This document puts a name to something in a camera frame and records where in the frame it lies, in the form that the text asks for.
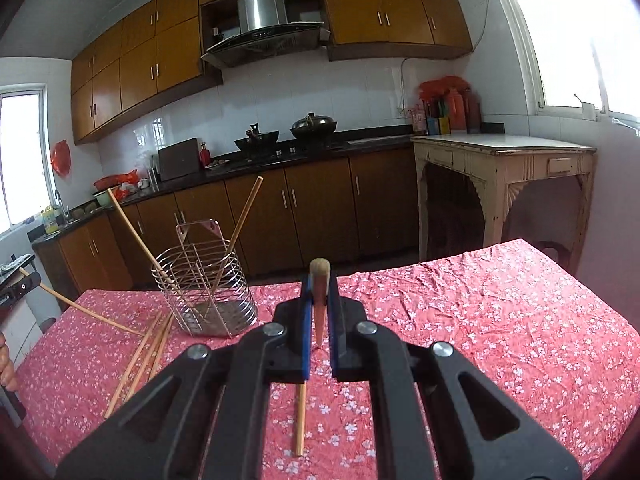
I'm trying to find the brown wall cabinets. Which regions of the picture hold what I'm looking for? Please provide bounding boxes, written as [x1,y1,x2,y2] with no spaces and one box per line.
[70,0,473,146]

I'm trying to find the black wok with handle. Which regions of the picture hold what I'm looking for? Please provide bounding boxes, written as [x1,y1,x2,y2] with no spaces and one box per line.
[234,122,280,153]

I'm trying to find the large bright window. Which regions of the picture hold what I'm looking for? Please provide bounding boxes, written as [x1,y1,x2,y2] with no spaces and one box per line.
[492,0,640,126]

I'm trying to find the red bag with orange print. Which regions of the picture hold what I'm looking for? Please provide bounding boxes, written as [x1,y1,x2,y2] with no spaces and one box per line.
[94,171,138,201]

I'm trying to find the steel range hood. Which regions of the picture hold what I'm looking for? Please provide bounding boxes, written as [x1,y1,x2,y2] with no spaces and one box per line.
[200,0,332,68]

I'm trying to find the brown base cabinets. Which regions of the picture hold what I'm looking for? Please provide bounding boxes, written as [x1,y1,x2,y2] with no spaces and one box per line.
[32,152,426,301]

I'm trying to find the sliding window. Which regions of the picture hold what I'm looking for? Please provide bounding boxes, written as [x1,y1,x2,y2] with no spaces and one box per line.
[0,87,48,233]

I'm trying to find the metal wire utensil holder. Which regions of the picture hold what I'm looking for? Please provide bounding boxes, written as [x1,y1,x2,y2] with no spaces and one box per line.
[150,218,259,338]

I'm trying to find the person's left hand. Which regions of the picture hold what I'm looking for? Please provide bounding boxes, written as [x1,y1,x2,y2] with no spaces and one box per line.
[0,332,20,392]

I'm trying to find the gas stove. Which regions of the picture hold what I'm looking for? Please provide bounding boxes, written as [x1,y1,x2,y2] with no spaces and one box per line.
[235,141,346,162]

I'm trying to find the black kitchen countertop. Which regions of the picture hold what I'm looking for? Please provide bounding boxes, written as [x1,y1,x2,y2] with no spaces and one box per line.
[27,132,416,246]

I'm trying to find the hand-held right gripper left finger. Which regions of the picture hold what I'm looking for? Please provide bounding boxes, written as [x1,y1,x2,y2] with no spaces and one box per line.
[54,275,316,480]

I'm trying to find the red floral tablecloth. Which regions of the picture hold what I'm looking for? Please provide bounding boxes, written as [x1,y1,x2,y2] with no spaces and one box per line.
[15,238,640,480]

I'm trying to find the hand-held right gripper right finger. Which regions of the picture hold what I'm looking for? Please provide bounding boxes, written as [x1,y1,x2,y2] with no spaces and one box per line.
[327,275,585,480]

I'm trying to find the cream wooden side table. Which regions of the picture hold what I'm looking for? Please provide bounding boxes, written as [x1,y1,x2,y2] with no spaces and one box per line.
[411,132,598,273]

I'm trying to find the dark cutting board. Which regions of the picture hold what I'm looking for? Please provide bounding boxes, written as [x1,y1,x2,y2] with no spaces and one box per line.
[158,138,202,182]

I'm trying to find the black wok with lid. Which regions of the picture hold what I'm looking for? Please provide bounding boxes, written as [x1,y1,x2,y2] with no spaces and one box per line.
[290,112,337,141]

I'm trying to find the low dark side counter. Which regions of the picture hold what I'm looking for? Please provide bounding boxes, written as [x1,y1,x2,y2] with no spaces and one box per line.
[0,254,36,275]

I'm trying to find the dark red thermos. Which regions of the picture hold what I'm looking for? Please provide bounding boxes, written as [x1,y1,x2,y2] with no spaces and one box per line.
[465,89,482,133]

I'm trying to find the red wall decoration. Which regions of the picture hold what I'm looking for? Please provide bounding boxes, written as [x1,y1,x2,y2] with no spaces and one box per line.
[51,140,72,177]

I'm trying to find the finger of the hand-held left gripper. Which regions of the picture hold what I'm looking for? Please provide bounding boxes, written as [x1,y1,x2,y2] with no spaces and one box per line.
[10,273,42,303]

